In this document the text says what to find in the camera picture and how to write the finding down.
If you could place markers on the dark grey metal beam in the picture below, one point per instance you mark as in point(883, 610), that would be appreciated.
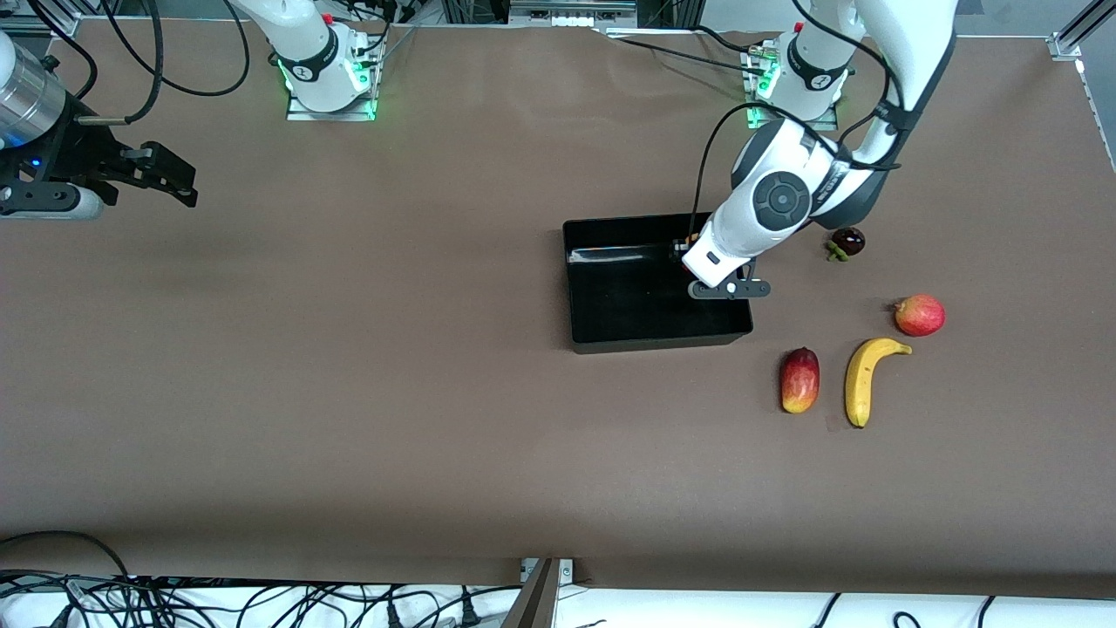
point(534, 604)

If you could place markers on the red yellow mango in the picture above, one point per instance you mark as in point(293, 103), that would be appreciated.
point(799, 381)

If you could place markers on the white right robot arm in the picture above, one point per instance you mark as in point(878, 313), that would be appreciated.
point(309, 52)

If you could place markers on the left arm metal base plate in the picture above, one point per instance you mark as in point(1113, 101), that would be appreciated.
point(828, 125)

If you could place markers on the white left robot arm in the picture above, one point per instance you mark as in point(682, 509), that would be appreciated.
point(780, 201)

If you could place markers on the short aluminium frame profile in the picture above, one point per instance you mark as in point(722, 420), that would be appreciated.
point(44, 26)

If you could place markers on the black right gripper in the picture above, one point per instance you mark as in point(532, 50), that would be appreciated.
point(77, 153)

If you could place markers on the yellow banana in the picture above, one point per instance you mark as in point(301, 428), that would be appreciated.
point(859, 384)

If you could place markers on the slanted aluminium frame profile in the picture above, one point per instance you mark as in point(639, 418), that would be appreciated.
point(1081, 30)

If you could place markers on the dark purple mangosteen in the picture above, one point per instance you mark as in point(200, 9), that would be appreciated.
point(848, 242)

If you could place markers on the white power strip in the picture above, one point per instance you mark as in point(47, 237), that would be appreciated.
point(574, 22)

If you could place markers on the red apple on right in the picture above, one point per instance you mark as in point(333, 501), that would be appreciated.
point(921, 316)

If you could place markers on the black plastic box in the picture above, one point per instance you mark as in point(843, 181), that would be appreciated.
point(628, 305)

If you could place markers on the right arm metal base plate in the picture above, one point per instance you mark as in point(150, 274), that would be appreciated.
point(301, 113)

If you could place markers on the silver metal bracket plate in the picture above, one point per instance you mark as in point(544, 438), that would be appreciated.
point(567, 571)

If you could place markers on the grey metal rail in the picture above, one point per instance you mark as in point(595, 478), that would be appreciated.
point(571, 7)

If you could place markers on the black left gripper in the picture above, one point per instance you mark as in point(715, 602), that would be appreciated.
point(675, 253)

